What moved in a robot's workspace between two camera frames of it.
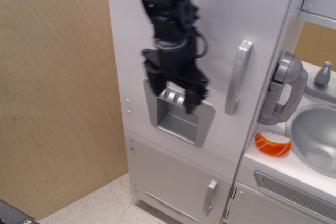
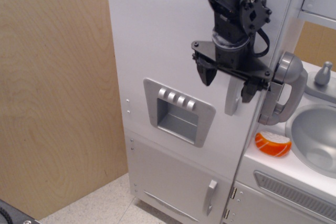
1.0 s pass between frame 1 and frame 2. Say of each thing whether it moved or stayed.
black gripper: moved
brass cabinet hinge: stayed
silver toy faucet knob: stayed
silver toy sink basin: stayed
